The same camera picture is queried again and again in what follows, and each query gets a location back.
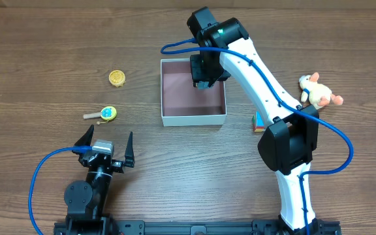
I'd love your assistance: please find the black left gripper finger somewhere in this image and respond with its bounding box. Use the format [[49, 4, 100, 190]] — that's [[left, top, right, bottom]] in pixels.
[[124, 132, 135, 168], [74, 125, 95, 146]]

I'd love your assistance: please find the colourful puzzle cube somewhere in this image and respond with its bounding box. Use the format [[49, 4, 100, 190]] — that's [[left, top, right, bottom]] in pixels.
[[252, 112, 265, 133]]

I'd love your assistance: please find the white plush duck toy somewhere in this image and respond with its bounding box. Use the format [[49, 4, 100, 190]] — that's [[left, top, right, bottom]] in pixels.
[[298, 72, 343, 110]]

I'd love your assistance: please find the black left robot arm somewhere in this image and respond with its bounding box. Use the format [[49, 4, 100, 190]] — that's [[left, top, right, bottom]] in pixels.
[[54, 125, 135, 235]]

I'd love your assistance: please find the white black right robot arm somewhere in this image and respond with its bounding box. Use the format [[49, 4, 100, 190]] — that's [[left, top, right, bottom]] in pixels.
[[187, 7, 319, 234]]

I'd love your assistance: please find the yellow blue rattle drum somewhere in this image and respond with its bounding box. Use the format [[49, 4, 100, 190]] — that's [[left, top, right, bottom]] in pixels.
[[83, 106, 118, 125]]

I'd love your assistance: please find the white box pink interior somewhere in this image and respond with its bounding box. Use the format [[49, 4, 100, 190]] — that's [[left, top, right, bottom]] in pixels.
[[160, 59, 227, 127]]

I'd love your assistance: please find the yellow round toy disc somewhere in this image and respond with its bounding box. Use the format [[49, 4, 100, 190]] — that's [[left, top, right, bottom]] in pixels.
[[108, 70, 126, 87]]

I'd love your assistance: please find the blue left cable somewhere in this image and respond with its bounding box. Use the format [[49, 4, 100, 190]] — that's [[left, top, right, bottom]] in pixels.
[[28, 146, 93, 235]]

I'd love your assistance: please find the blue cable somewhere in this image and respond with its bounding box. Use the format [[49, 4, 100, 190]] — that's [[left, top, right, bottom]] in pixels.
[[28, 146, 93, 235], [160, 37, 354, 235]]

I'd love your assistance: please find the blue right cable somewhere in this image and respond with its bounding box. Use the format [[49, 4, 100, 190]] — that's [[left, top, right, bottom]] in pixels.
[[160, 37, 354, 235]]

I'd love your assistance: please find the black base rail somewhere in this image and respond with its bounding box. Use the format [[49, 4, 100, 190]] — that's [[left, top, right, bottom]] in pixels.
[[53, 219, 342, 235]]

